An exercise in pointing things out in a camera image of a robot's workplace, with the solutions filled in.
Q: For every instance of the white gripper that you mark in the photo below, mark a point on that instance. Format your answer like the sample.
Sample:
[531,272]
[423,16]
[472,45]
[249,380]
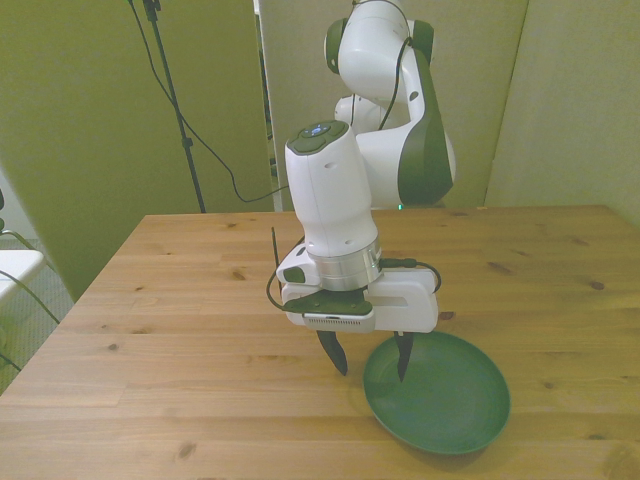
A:
[405,300]

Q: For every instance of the dark green round plate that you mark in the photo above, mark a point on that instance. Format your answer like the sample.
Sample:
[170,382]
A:
[440,395]

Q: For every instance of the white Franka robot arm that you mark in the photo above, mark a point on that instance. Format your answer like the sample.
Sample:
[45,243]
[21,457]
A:
[330,195]

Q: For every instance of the black tripod stand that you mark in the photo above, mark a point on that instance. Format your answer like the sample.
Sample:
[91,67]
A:
[172,95]

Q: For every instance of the white side table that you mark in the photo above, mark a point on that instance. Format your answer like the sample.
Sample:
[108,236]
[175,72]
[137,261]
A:
[17,270]

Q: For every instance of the wrist camera with dark mount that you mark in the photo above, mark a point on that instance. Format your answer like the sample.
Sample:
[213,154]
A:
[335,315]

